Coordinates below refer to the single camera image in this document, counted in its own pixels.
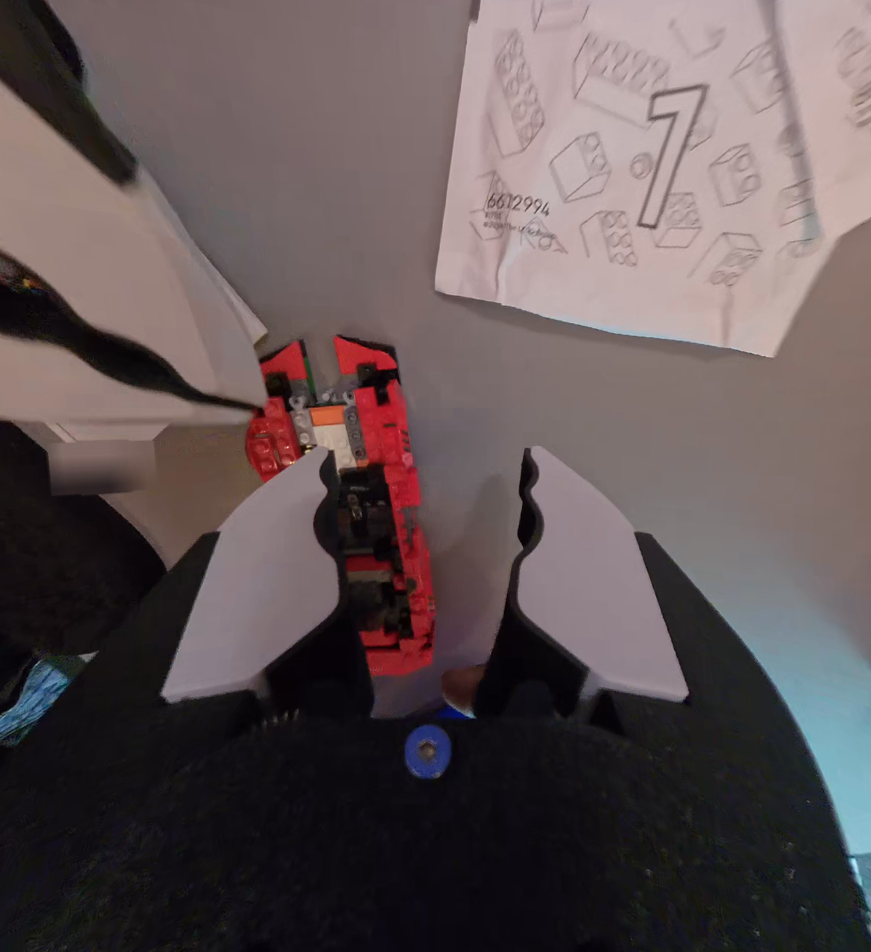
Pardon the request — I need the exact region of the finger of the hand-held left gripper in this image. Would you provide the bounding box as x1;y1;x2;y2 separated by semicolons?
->
0;294;265;426
0;43;270;408

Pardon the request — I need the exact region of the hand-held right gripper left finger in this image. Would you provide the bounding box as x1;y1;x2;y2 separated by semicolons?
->
160;445;346;706

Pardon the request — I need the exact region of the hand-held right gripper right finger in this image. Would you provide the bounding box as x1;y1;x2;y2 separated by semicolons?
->
504;445;691;708

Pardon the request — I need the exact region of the red toy brick car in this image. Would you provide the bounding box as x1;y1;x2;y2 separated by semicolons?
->
245;335;436;678

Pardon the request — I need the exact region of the person's right hand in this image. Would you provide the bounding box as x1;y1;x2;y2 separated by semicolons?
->
441;664;488;711

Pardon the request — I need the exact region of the dark cloth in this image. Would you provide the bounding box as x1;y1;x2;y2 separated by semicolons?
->
0;416;169;670

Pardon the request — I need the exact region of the blue white patterned cloth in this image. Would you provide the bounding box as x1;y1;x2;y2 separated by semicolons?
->
0;651;98;756

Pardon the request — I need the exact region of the white brick-print paper bag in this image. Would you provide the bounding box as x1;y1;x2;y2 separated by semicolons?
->
435;0;871;358

